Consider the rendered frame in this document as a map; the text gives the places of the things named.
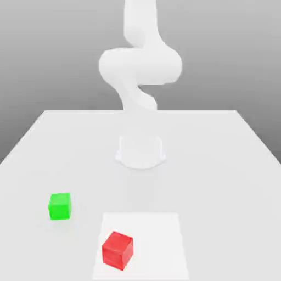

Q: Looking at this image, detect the small red cube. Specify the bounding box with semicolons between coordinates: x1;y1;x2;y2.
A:
101;231;134;271

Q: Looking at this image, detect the small green cube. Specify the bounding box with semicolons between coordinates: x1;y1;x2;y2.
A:
48;192;72;221

